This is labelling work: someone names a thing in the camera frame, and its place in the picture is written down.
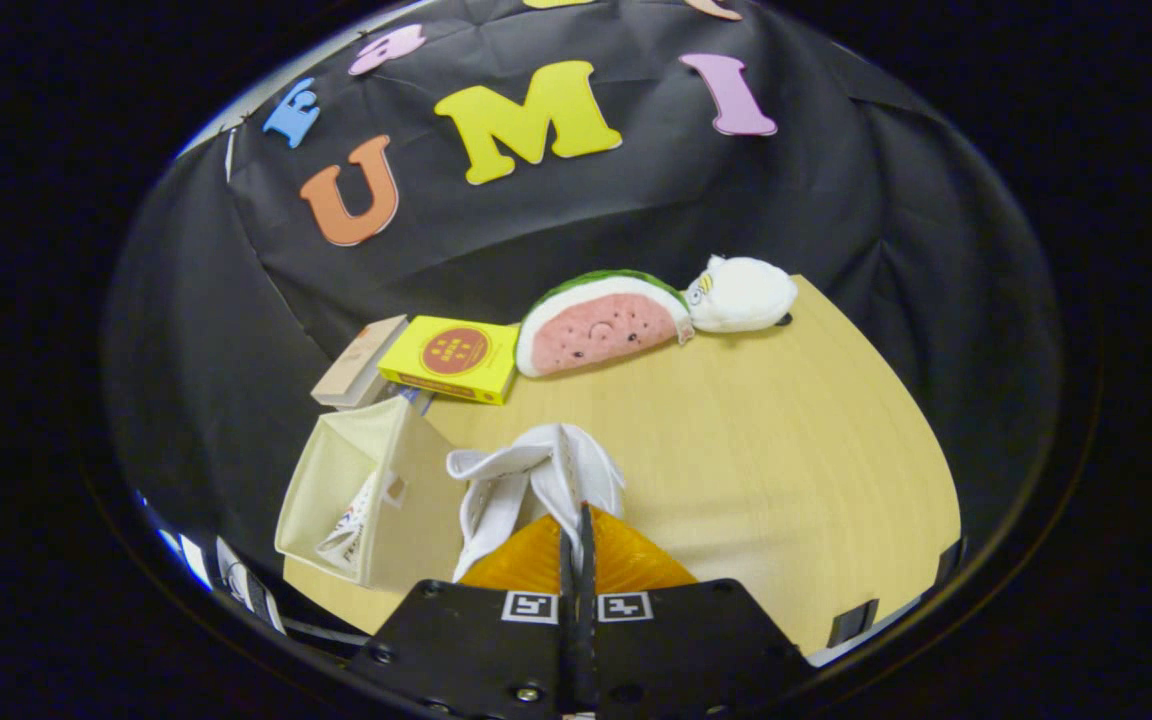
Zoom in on beige book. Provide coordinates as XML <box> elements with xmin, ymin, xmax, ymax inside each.
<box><xmin>311</xmin><ymin>315</ymin><xmax>409</xmax><ymax>409</ymax></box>

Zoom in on white plush toy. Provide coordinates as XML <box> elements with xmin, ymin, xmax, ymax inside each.
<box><xmin>686</xmin><ymin>255</ymin><xmax>799</xmax><ymax>334</ymax></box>

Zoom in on white canvas shoe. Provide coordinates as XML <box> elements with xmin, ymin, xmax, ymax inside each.
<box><xmin>314</xmin><ymin>470</ymin><xmax>382</xmax><ymax>576</ymax></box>
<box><xmin>446</xmin><ymin>423</ymin><xmax>627</xmax><ymax>583</ymax></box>

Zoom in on yellow book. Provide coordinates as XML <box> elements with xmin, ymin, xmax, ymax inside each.
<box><xmin>377</xmin><ymin>315</ymin><xmax>522</xmax><ymax>406</ymax></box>

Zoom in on colourful printed sheet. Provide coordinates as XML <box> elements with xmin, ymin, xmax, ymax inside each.
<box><xmin>141</xmin><ymin>495</ymin><xmax>215</xmax><ymax>591</ymax></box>

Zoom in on beige fabric storage box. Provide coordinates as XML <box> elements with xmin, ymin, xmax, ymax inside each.
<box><xmin>274</xmin><ymin>396</ymin><xmax>482</xmax><ymax>589</ymax></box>

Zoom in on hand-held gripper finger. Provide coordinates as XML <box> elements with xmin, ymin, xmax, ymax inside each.
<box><xmin>578</xmin><ymin>503</ymin><xmax>817</xmax><ymax>720</ymax></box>
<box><xmin>348</xmin><ymin>505</ymin><xmax>579</xmax><ymax>720</ymax></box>

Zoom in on watermelon slice plush toy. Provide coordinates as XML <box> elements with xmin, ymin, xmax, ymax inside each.
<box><xmin>516</xmin><ymin>269</ymin><xmax>694</xmax><ymax>379</ymax></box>

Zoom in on person's black white sneaker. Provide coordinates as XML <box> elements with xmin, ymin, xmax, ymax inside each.
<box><xmin>216</xmin><ymin>537</ymin><xmax>287</xmax><ymax>636</ymax></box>

